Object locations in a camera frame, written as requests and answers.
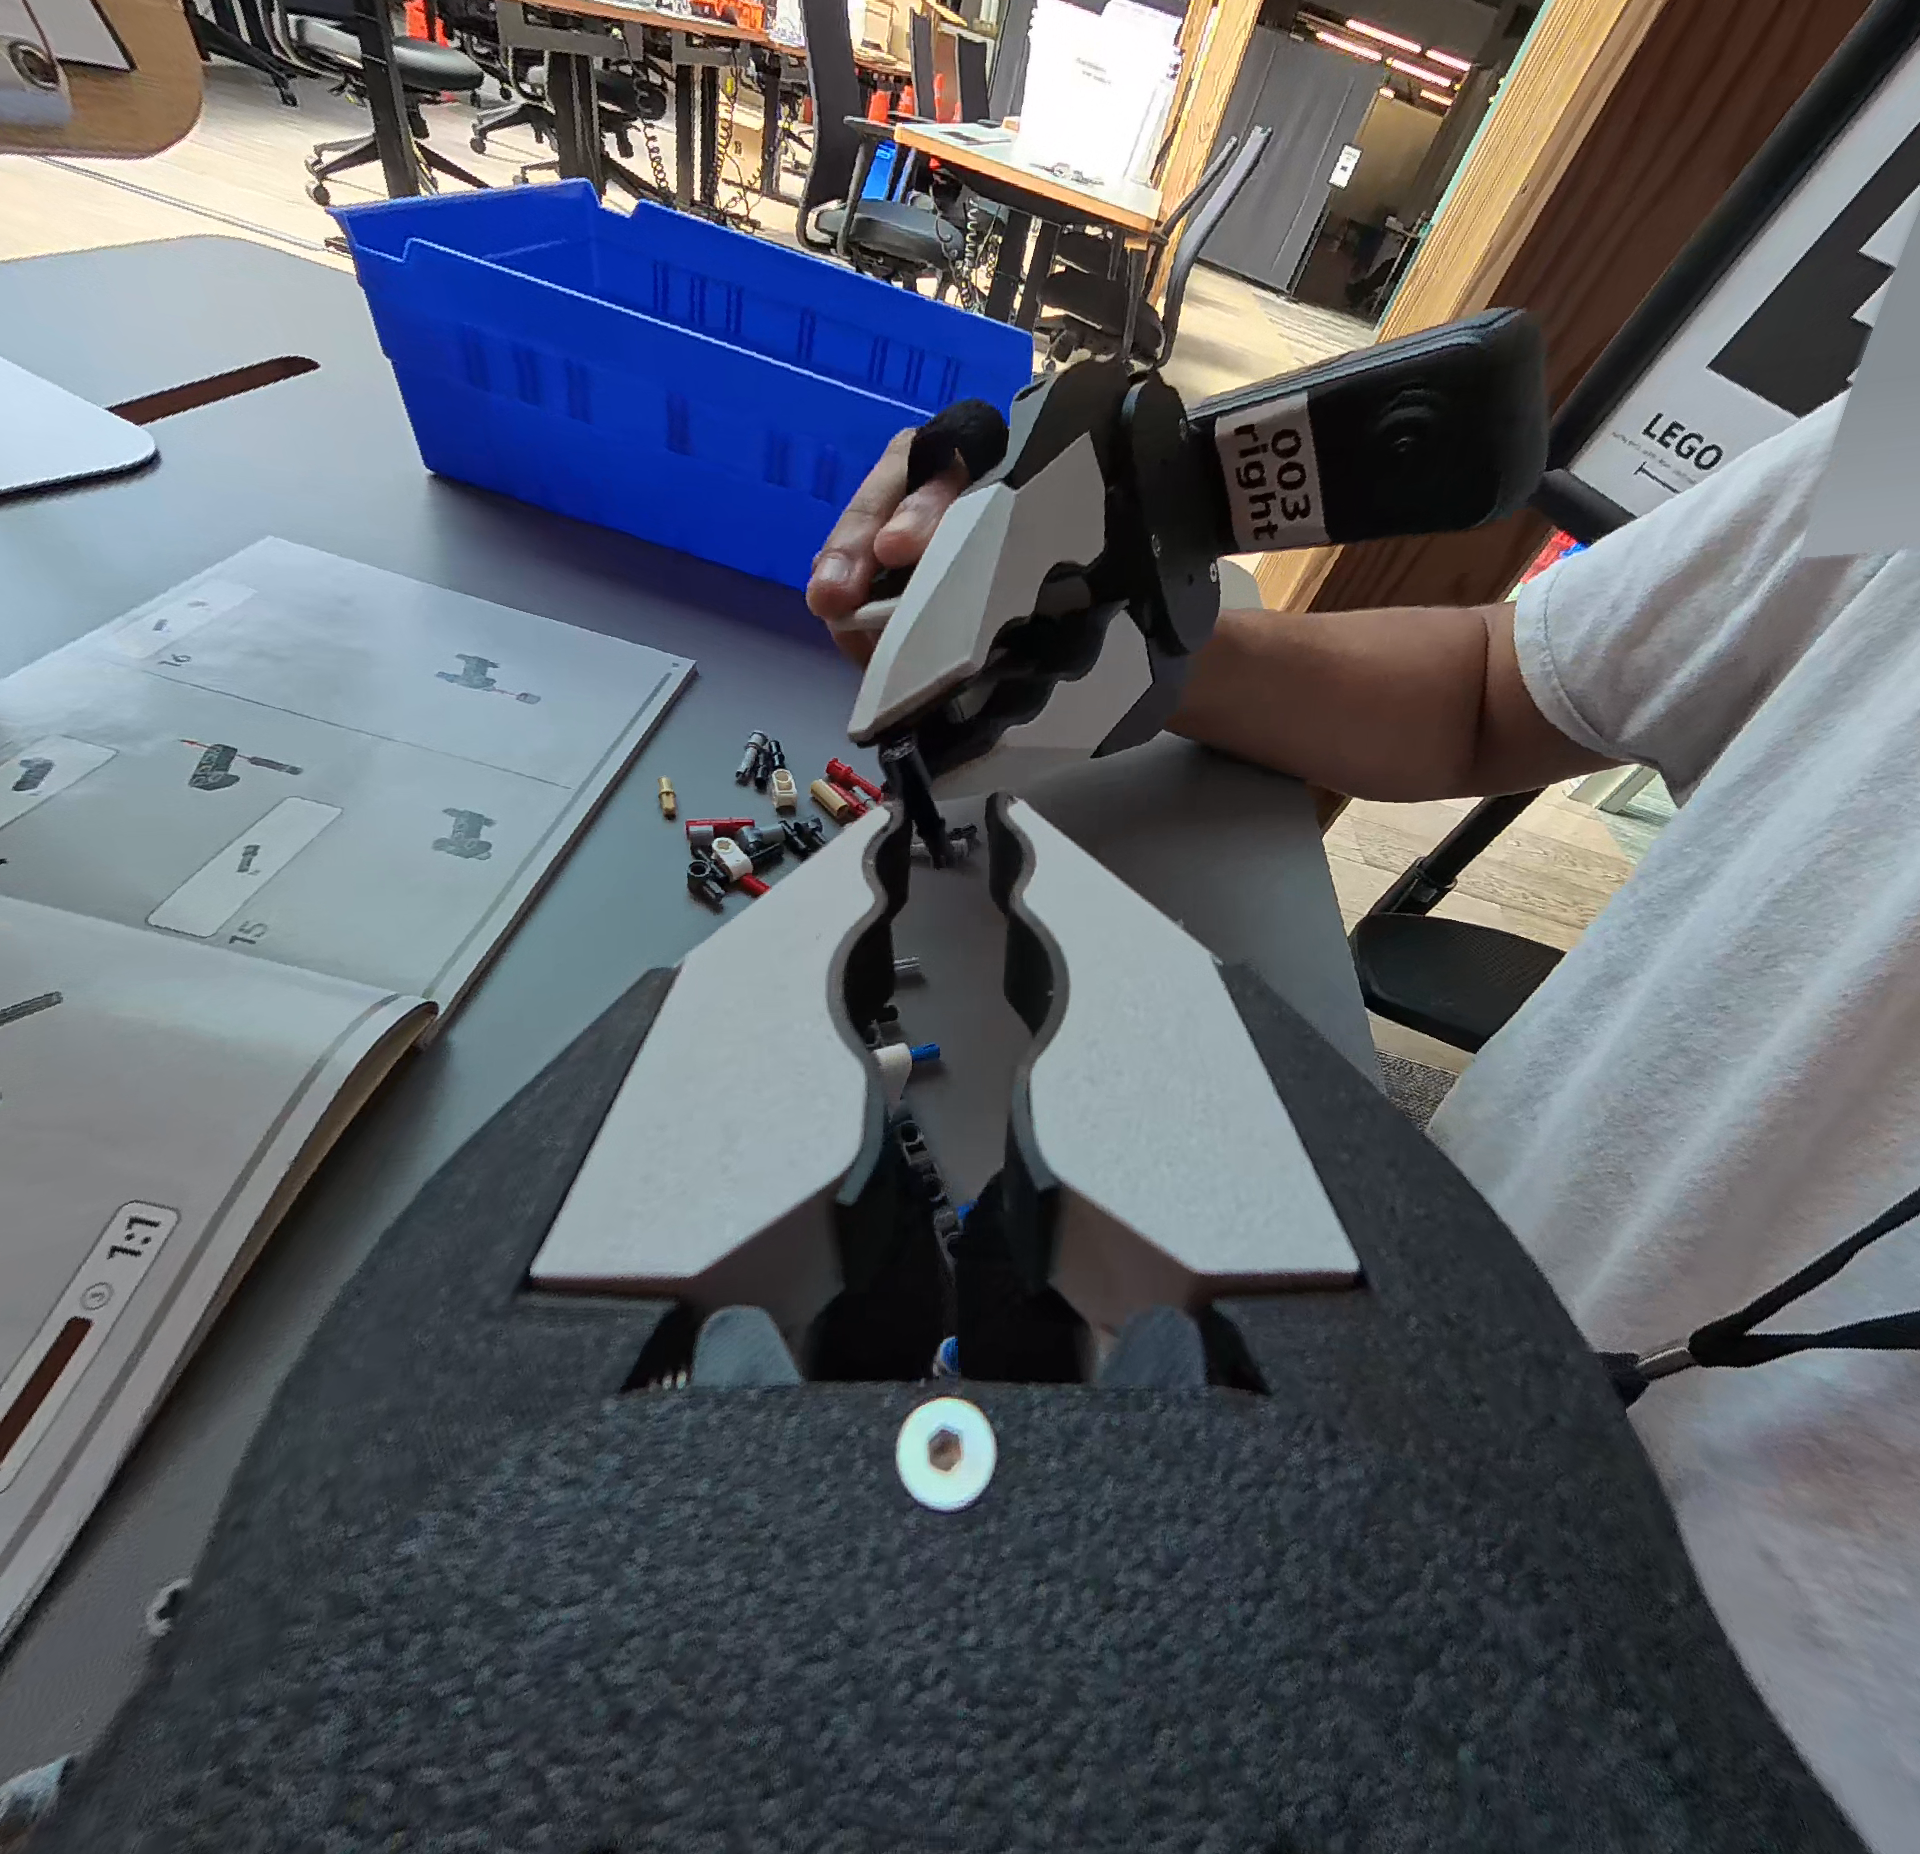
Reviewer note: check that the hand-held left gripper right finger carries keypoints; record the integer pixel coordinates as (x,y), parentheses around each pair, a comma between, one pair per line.
(1185,1104)

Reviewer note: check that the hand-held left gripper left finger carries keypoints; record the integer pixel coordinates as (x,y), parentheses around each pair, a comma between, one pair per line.
(719,1104)

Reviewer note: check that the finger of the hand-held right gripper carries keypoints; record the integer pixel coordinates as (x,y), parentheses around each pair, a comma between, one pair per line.
(1079,722)
(961,594)

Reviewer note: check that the black lego frame piece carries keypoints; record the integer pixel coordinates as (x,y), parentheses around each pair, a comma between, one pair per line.
(918,805)

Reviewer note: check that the grey black lego assembly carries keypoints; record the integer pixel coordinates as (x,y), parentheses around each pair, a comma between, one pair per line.
(914,1120)

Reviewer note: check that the person's right forearm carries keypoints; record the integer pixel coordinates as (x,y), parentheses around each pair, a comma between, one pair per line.
(1350,700)

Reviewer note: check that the scatter of red black lego pieces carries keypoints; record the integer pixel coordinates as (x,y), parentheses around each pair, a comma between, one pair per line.
(763,835)

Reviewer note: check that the lego instruction booklet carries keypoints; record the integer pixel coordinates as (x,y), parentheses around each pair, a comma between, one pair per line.
(300,773)

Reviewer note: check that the person's right hand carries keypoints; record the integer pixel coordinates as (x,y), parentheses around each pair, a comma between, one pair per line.
(864,541)

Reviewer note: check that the black office chair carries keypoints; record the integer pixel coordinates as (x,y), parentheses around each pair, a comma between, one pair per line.
(1455,970)
(1110,295)

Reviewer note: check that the black framed marker sign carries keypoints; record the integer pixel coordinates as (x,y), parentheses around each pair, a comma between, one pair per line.
(1724,384)

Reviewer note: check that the large blue plastic bin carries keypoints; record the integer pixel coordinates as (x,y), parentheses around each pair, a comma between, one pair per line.
(630,369)

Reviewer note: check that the wooden top table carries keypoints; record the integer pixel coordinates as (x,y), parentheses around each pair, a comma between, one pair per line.
(1036,176)

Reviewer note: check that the white paper sign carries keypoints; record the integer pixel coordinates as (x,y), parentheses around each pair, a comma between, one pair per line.
(1102,84)

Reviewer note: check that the silver monitor stand base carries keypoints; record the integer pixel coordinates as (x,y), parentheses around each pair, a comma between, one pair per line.
(60,438)

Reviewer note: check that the rounded wooden panel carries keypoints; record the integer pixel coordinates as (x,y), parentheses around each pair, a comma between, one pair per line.
(120,38)

